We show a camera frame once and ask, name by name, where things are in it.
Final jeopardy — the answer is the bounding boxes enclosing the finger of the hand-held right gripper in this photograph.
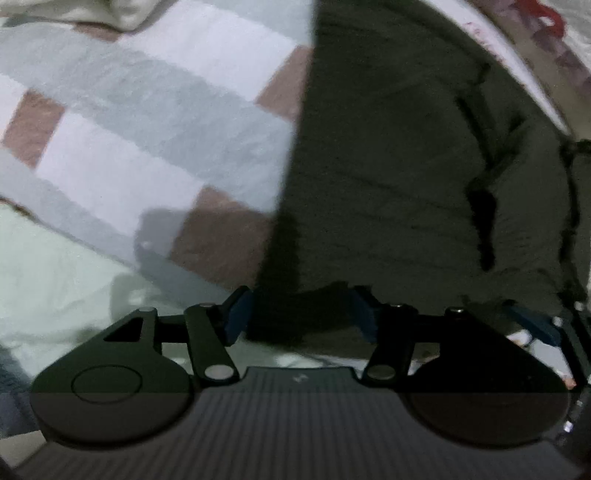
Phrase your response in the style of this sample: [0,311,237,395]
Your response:
[503,299,591,393]

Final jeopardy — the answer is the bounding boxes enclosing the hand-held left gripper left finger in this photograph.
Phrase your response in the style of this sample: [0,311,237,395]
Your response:
[104,285,254,386]

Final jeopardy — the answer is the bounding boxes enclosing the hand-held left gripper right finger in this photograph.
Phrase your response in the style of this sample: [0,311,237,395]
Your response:
[352,285,513,386]

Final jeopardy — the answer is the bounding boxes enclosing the dark green sweater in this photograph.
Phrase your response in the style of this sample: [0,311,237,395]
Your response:
[245,0,591,365]

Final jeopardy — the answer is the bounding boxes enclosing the light green cloth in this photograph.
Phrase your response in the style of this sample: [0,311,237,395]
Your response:
[0,203,324,370]

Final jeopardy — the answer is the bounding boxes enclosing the checkered floor mat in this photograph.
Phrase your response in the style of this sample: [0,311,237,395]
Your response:
[0,0,575,365]

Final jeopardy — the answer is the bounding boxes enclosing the grey cloth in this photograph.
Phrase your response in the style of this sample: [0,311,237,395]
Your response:
[0,342,42,435]

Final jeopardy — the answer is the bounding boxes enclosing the bear printed quilt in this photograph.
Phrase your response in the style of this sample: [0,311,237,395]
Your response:
[466,0,591,139]

